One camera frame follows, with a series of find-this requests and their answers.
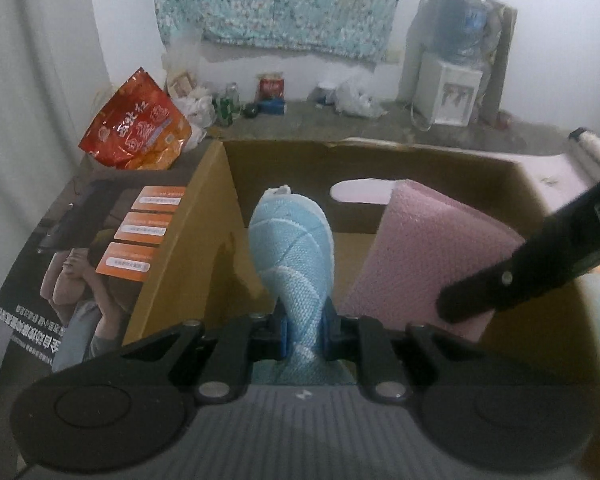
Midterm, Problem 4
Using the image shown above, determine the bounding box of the white rolled quilt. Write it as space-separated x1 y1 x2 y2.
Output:
569 128 600 173

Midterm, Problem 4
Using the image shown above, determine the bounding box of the white water dispenser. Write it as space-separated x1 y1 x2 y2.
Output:
413 52 484 127

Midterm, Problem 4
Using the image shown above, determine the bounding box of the cardboard box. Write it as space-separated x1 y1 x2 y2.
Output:
0 137 600 413

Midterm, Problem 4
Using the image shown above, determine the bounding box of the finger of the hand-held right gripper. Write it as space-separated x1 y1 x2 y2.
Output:
437 232 583 324

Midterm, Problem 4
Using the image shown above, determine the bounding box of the pink towel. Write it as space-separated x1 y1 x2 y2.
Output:
340 178 527 347

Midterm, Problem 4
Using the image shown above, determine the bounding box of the floral wall cloth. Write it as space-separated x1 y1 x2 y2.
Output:
152 0 424 67

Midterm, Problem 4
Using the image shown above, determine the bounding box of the orange snack bag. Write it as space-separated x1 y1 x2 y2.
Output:
78 66 194 171

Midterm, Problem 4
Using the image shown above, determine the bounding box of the blue knit cloth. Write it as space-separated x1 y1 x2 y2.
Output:
247 185 362 387

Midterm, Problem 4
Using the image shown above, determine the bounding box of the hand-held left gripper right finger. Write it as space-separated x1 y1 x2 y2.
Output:
324 303 487 404

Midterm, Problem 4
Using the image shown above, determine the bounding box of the beige paper package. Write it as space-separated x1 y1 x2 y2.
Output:
166 66 202 100

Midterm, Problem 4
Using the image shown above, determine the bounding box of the crumpled white plastic bag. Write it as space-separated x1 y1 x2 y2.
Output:
172 89 217 133
333 76 387 120

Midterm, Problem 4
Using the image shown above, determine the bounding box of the green can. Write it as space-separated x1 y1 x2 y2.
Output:
216 95 234 127

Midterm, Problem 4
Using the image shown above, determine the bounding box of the brown wooden board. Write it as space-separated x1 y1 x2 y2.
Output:
480 4 519 122

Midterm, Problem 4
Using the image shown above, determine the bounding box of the white curtain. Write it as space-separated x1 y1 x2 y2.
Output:
0 0 112 321

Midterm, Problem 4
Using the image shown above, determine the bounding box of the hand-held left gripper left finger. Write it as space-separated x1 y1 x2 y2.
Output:
116 310 287 402

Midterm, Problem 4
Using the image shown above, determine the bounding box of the clear glass bottle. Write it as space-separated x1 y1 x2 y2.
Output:
225 82 242 120

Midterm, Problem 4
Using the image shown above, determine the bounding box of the blue water bottle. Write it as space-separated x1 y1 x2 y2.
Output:
431 0 489 66

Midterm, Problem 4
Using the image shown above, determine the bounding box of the red box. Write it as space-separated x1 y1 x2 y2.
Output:
258 73 286 102

